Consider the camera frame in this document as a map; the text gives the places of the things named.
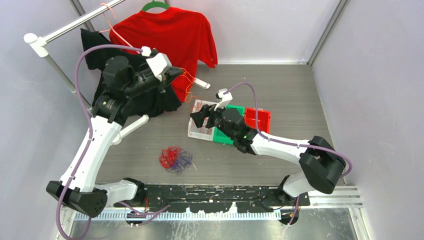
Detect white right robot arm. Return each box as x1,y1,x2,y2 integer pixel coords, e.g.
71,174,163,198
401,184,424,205
190,104,347,206

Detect black t-shirt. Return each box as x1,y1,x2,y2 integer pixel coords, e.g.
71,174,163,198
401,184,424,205
80,28,182,117

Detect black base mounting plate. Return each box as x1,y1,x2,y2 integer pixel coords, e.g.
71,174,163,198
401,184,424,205
127,184,296,214

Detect green clothes hanger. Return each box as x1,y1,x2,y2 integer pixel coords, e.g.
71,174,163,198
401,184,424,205
141,0,170,12

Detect cable pile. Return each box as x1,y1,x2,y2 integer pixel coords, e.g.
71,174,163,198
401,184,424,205
158,146,194,175

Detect green plastic bin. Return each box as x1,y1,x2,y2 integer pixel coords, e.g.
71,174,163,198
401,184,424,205
212,104,246,145

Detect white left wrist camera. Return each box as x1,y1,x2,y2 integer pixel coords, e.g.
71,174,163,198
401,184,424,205
141,46,172,82

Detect white plastic bin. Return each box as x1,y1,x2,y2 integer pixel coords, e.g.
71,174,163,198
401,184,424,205
187,99,216,142

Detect white slotted cable duct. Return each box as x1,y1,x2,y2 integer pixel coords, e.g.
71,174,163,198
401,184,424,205
92,208,282,221

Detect red plastic bin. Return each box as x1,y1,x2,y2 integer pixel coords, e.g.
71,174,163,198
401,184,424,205
244,107,271,134

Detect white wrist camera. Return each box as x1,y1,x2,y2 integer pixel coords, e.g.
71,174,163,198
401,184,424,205
141,46,172,82
214,88,233,111

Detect orange cable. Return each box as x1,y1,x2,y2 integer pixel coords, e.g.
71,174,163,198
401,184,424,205
180,67,213,135

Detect pink clothes hanger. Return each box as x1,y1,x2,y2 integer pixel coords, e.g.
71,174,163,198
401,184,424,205
99,2,133,48

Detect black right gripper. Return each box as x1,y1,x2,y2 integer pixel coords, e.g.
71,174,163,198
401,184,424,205
191,100,237,141

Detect metal clothes rack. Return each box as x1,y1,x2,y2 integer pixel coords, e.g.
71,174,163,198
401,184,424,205
23,0,212,147

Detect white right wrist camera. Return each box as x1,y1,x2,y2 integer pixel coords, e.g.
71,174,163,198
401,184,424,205
214,88,233,111

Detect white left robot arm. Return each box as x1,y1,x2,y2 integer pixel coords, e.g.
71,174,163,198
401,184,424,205
46,53,183,218

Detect red t-shirt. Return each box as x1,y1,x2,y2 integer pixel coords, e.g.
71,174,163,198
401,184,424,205
109,7,218,102

